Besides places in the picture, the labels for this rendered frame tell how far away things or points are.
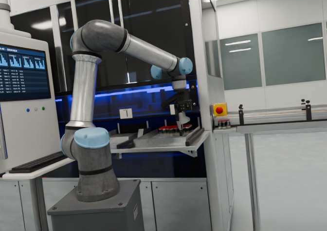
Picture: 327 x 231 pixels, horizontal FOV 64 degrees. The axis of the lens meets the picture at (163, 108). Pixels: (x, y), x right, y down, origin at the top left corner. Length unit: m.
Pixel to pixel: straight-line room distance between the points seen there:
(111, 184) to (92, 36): 0.53
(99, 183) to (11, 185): 1.55
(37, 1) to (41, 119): 0.83
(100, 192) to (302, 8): 5.88
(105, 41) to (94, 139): 0.36
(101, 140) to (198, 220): 0.99
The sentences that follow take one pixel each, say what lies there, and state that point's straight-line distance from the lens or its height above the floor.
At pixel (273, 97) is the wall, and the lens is 6.12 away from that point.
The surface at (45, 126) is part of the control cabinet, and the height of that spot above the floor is 0.99.
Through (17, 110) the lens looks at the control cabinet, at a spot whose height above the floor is 1.12.
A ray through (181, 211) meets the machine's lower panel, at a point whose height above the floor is 0.39.
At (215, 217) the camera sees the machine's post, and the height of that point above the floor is 0.36.
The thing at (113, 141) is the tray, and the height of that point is 0.89.
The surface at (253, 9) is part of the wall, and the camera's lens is 6.31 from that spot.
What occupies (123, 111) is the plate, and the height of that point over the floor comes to 1.03.
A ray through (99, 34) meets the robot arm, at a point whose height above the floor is 1.35.
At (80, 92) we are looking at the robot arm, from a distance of 1.06.
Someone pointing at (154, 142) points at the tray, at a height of 0.90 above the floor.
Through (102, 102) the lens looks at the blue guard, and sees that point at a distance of 1.76.
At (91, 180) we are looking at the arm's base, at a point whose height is 0.86.
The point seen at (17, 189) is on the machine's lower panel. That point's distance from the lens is 2.39.
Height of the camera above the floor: 1.12
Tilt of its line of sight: 3 degrees down
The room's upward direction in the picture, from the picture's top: 6 degrees counter-clockwise
